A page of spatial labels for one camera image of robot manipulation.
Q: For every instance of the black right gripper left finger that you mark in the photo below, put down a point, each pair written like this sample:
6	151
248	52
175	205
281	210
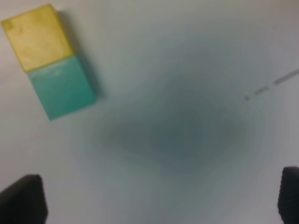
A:
24	202

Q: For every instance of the template teal cube block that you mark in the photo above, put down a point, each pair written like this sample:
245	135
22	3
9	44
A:
62	87

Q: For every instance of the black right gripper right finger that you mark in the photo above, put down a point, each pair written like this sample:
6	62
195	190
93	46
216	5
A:
288	199

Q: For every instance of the template yellow cube block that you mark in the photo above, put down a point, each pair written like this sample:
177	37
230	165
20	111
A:
38	38

